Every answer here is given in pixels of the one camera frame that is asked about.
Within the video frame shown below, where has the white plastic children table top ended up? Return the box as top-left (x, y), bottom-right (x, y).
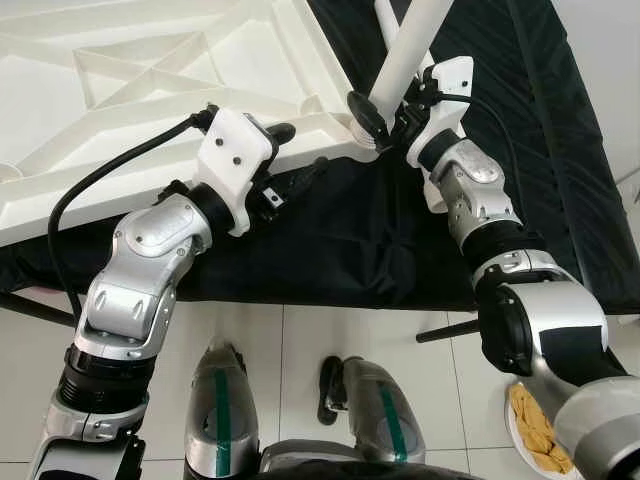
top-left (0, 0), bottom-right (379, 246)

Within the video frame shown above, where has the black cloth table cover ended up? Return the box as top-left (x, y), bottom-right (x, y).
top-left (0, 0), bottom-right (640, 313)

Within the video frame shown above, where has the silver left robot leg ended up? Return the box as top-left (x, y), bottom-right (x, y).
top-left (185, 340), bottom-right (261, 479)

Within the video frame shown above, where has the silver robot leg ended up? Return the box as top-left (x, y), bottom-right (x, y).
top-left (185, 340), bottom-right (261, 479)
top-left (318, 355), bottom-right (426, 466)

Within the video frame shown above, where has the silver right robot leg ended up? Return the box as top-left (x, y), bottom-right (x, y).
top-left (318, 355), bottom-right (426, 466)

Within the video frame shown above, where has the black metal table leg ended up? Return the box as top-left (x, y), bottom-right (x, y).
top-left (0, 290), bottom-right (79, 329)

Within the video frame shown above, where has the black robot waist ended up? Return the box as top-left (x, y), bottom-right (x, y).
top-left (250, 455), bottom-right (521, 480)

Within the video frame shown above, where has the white round plate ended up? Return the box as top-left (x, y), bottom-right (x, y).
top-left (503, 385), bottom-right (561, 473)

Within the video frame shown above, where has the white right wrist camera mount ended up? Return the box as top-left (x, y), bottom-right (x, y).
top-left (405, 56), bottom-right (474, 166)

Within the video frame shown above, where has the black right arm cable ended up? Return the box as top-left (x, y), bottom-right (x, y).
top-left (435, 95), bottom-right (521, 201)

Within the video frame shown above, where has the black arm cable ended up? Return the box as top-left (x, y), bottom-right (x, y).
top-left (435, 95), bottom-right (521, 201)
top-left (48, 110), bottom-right (216, 326)

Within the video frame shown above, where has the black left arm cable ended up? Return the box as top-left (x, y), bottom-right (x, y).
top-left (48, 110), bottom-right (216, 326)

